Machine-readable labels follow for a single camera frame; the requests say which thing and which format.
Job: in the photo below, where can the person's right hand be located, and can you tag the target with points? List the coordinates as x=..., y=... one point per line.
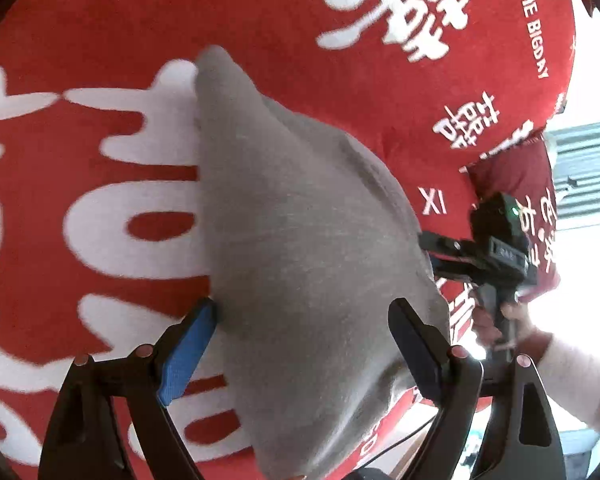
x=508, y=326

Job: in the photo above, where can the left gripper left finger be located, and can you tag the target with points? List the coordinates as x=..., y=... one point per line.
x=180, y=348

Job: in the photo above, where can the grey knitted small garment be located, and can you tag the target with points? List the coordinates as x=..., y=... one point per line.
x=309, y=238

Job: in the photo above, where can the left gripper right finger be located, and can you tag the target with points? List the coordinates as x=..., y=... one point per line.
x=424, y=350

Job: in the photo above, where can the right forearm in sleeve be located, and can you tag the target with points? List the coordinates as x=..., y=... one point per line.
x=570, y=377

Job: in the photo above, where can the red pillow with white print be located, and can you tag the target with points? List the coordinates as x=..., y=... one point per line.
x=524, y=172

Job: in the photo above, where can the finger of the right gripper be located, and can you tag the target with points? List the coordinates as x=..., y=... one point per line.
x=437, y=244
x=452, y=269

